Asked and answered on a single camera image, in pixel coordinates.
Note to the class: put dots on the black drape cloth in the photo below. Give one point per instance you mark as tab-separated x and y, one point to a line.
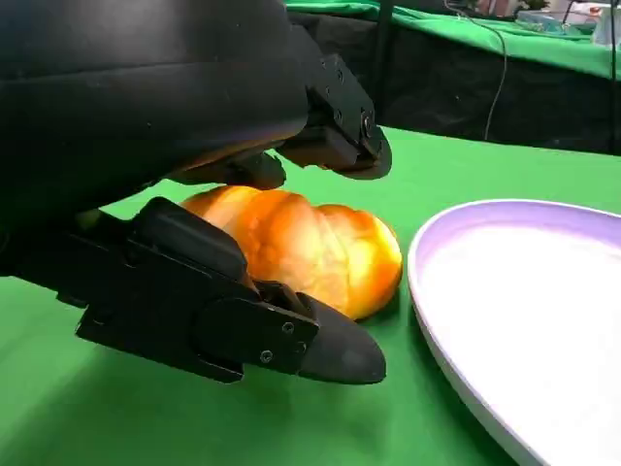
436	82

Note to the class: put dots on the lilac plate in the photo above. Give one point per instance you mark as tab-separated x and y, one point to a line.
533	315

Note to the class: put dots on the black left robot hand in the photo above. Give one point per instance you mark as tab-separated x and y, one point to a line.
145	97

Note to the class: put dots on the orange and white bread roll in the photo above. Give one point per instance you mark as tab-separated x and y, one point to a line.
315	252

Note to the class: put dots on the green cloth on neighbouring table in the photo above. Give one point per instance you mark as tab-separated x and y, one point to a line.
485	34

